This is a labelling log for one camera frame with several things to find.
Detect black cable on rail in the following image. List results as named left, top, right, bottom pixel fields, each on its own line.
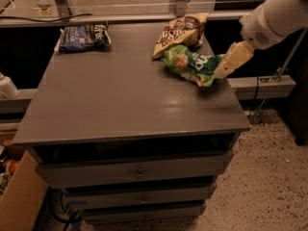
left=0, top=13, right=94, bottom=23

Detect white bottle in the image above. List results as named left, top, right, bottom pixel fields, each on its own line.
left=0, top=72, right=19, bottom=99

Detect cardboard box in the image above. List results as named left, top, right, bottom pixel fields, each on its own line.
left=0, top=130, right=49, bottom=231

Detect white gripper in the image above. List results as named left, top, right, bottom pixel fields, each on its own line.
left=214, top=5, right=284, bottom=79

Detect green rice chip bag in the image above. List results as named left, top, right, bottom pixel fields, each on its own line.
left=162, top=45, right=224, bottom=88

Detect red round item in box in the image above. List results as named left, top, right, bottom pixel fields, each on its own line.
left=9, top=161, right=19, bottom=175

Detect black floor cables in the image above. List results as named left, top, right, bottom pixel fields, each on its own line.
left=47, top=188, right=84, bottom=231

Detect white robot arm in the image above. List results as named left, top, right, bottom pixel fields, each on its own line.
left=214, top=0, right=308, bottom=79

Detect blue chip bag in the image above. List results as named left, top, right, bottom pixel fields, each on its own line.
left=54, top=24, right=112, bottom=53

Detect brown chip bag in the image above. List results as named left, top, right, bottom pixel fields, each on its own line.
left=152, top=13, right=209, bottom=60

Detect grey metal rail frame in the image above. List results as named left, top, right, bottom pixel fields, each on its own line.
left=0, top=0, right=248, bottom=28

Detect grey drawer cabinet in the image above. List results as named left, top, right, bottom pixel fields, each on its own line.
left=14, top=23, right=250, bottom=223

